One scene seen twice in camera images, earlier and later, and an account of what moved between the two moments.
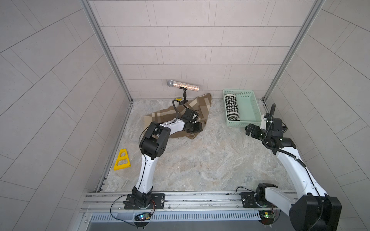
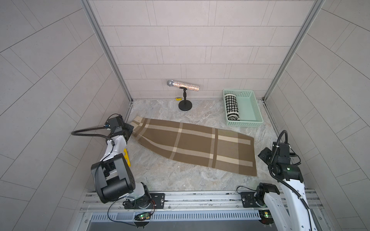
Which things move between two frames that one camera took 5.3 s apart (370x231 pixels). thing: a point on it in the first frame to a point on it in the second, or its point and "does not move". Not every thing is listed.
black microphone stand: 184,96 does not move
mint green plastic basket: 249,111 does not move
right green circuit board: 267,217 does not move
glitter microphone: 171,83 does not move
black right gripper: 254,133 to 265,151
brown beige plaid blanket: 202,104 to 227,149
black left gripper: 197,128 to 128,128
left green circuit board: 142,216 does not move
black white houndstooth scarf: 232,107 does not move
